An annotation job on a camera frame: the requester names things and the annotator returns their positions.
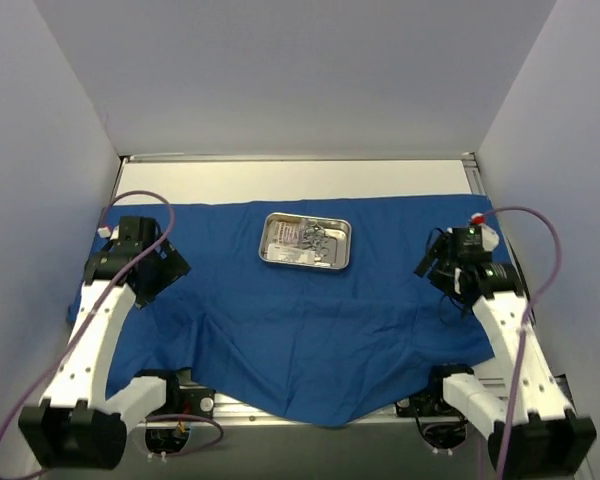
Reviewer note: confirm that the pile of steel instruments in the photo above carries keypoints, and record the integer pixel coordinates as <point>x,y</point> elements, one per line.
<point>313,237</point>

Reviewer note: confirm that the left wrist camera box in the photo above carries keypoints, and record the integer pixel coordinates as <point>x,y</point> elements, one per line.
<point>106,232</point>

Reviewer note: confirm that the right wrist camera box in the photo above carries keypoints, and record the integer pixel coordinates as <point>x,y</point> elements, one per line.
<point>490,237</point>

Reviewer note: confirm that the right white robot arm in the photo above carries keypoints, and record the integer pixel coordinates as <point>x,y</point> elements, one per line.
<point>535,432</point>

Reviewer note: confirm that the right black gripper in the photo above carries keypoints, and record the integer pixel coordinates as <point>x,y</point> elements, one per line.
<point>438,265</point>

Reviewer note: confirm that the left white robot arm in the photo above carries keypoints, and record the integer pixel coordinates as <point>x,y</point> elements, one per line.
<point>75,424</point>

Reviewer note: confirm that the front aluminium frame rail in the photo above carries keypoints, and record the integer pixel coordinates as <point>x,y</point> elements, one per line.
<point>260,410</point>

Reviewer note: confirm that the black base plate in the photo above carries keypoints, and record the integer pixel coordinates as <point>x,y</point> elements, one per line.
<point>195,399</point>
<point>425,405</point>

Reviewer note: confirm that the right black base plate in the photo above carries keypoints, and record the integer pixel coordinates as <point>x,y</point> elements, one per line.
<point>425,405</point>

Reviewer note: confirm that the white sterile packet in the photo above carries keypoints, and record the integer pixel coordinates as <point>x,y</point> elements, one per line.
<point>287,254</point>

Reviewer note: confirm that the back aluminium frame rail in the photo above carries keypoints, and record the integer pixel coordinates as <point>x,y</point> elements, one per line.
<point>267,157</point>

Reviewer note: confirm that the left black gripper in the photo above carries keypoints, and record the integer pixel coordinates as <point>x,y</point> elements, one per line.
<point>160,270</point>

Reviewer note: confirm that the purple printed clear pouch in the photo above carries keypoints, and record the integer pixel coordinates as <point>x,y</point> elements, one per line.
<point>287,233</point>

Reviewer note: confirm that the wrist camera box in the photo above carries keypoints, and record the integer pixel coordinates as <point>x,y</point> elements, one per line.
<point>106,232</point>
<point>490,237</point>

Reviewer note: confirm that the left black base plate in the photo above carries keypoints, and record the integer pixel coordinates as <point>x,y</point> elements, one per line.
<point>195,399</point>

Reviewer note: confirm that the aluminium frame rail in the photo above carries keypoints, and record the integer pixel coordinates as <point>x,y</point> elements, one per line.
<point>267,157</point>
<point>487,371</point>
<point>260,410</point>

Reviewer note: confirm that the blue surgical cloth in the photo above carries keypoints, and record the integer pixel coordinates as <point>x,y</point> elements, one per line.
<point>320,346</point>

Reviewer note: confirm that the right aluminium frame rail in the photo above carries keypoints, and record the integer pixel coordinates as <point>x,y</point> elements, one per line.
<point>487,371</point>

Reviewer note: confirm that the stainless steel instrument tray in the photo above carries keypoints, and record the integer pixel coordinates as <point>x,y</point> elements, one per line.
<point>338,229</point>

